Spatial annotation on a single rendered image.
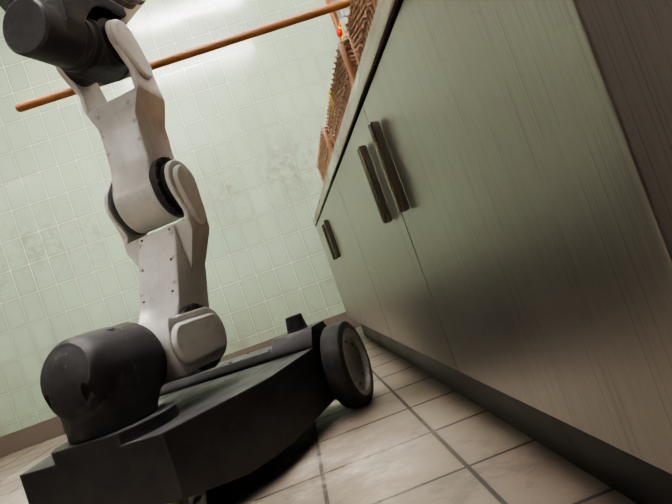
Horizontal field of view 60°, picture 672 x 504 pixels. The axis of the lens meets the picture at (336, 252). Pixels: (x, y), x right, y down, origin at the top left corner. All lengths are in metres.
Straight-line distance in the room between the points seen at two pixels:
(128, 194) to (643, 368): 1.13
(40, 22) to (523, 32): 1.05
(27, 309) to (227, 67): 1.67
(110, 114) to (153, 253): 0.33
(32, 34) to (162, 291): 0.56
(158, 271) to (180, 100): 2.18
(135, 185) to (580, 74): 1.10
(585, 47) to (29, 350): 3.30
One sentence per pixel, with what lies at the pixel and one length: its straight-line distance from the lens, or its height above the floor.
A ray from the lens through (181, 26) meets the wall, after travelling 3.57.
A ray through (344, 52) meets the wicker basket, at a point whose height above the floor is 0.71.
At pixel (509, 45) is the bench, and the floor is 0.42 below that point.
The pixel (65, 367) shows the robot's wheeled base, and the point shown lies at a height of 0.31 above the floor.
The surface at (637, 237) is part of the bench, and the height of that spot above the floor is 0.27.
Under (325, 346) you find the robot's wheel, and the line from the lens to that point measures 1.33.
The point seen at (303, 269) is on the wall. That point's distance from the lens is 3.21.
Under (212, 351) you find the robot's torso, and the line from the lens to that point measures 1.22.
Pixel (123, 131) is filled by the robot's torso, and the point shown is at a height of 0.77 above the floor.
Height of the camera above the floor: 0.31
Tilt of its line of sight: 2 degrees up
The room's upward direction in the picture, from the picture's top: 20 degrees counter-clockwise
